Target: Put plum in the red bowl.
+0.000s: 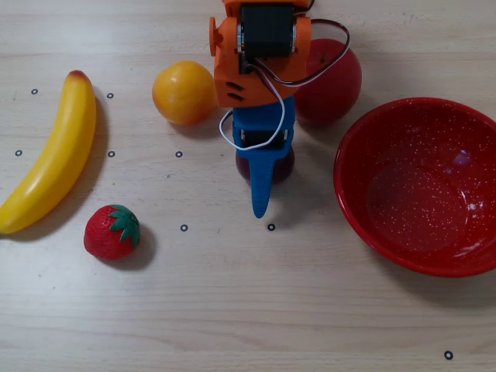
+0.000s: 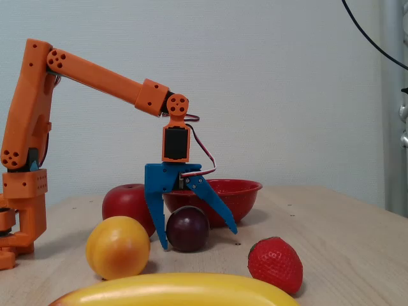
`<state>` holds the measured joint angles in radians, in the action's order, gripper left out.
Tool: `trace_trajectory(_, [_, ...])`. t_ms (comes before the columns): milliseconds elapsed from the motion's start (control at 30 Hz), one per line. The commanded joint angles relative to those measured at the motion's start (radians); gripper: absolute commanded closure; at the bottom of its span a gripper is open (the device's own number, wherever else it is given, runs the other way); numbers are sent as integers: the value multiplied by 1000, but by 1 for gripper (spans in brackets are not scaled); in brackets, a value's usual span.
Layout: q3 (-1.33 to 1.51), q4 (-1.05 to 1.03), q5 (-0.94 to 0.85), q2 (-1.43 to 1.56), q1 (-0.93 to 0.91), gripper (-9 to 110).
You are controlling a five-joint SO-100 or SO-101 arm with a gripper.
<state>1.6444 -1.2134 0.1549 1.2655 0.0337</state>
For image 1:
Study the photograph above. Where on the yellow banana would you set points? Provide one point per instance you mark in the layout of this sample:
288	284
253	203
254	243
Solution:
58	155

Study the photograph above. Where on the red apple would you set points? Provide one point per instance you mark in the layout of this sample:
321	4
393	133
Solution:
333	93

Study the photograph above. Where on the red strawberry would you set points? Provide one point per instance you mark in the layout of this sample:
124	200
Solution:
102	236

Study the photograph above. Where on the red speckled bowl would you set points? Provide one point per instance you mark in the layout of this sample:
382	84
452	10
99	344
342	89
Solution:
418	193

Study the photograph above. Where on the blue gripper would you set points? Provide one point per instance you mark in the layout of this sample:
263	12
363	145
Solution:
259	155

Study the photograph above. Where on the yellow orange peach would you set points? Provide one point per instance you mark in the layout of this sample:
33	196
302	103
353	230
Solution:
184	93

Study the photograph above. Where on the dark purple plum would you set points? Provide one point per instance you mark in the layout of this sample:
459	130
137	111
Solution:
283	172

